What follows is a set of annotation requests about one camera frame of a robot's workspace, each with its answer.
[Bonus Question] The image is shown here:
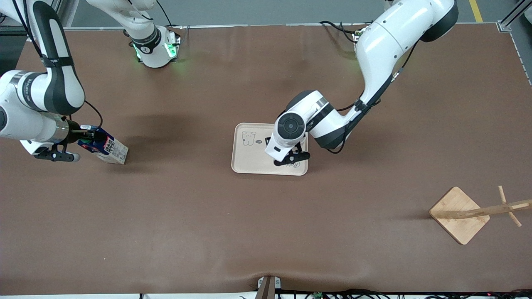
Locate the blue milk carton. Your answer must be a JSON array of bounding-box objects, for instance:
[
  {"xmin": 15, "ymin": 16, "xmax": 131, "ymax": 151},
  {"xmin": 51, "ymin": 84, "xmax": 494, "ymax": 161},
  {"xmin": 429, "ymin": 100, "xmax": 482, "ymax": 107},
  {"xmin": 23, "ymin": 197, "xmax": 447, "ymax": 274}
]
[{"xmin": 79, "ymin": 125, "xmax": 129, "ymax": 165}]

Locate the beige rabbit print tray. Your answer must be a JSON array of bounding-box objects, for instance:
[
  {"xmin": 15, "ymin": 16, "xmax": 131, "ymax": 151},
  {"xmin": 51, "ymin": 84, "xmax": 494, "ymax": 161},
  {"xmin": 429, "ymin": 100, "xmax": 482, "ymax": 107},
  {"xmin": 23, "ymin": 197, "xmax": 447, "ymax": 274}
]
[{"xmin": 231, "ymin": 123, "xmax": 309, "ymax": 176}]

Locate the brown table mat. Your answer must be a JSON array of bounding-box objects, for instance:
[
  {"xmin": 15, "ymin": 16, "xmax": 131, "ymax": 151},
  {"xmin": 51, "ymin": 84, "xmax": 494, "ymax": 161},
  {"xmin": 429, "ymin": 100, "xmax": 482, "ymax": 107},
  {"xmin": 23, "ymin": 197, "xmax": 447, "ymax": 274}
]
[{"xmin": 0, "ymin": 24, "xmax": 532, "ymax": 296}]

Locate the wooden mug stand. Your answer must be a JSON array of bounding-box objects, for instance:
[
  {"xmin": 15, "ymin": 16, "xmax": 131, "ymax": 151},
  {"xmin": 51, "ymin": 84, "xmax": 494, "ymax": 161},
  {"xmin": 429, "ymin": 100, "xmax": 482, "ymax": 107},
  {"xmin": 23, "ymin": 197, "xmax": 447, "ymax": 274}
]
[{"xmin": 429, "ymin": 186, "xmax": 532, "ymax": 245}]

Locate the black cable at left base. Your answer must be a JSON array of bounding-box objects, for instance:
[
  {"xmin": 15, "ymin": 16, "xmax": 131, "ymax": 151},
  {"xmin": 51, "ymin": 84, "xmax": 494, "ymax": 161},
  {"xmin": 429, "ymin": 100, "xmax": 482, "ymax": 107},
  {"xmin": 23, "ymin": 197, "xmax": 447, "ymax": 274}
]
[{"xmin": 319, "ymin": 20, "xmax": 362, "ymax": 44}]

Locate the thin black cable right base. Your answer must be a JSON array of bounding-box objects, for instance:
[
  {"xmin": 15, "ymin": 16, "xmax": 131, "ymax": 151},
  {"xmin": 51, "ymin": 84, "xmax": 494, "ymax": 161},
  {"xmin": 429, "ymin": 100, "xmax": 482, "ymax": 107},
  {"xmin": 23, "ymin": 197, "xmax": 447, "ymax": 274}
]
[{"xmin": 156, "ymin": 0, "xmax": 183, "ymax": 30}]

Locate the metal table clamp bracket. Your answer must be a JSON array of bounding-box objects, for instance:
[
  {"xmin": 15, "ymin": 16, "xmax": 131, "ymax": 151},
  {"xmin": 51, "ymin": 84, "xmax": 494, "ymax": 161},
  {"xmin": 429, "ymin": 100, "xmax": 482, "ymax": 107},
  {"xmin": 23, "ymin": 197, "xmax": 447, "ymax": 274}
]
[{"xmin": 257, "ymin": 275, "xmax": 282, "ymax": 299}]

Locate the aluminium frame corner rail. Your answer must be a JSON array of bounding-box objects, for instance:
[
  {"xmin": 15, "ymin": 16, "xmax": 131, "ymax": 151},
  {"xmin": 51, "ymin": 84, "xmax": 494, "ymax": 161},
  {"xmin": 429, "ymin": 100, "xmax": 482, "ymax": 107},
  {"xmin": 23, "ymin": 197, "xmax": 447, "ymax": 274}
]
[{"xmin": 498, "ymin": 0, "xmax": 532, "ymax": 86}]

